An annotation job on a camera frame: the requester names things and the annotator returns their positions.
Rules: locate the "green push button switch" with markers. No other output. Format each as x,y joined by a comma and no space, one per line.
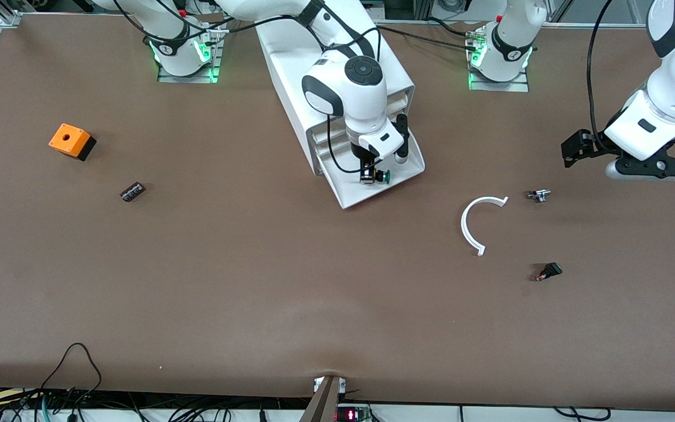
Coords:
385,176

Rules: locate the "white plastic drawer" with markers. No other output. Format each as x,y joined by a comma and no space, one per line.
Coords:
321,146
321,156
321,135
372,196

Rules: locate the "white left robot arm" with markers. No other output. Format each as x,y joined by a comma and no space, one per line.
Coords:
513,35

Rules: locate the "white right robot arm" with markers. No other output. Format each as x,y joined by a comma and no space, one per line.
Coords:
367,105

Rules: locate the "white drawer cabinet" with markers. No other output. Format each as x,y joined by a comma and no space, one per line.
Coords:
285,64

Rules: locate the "small silver metal connector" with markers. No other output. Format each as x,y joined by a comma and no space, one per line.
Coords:
539,195

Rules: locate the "white curved plastic clamp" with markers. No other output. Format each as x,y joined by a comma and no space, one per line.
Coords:
464,225

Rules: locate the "small black terminal block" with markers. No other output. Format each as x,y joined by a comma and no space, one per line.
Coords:
132,192

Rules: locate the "device with red display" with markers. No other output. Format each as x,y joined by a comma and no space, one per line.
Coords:
352,415

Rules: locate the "black right camera bracket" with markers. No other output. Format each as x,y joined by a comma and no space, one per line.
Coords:
402,126

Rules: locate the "black camera bracket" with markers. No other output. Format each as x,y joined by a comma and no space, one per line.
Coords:
642,166
402,126

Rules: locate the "black left camera bracket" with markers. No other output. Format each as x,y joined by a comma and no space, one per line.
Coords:
642,166

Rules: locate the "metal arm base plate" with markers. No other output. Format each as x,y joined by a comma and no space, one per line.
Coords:
188,79
501,87

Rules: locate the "small black rocker switch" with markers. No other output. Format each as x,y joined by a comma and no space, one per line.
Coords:
551,270

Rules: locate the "brown mounting post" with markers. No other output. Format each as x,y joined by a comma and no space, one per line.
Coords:
321,404

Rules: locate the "orange button enclosure box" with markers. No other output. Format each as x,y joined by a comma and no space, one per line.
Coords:
68,139

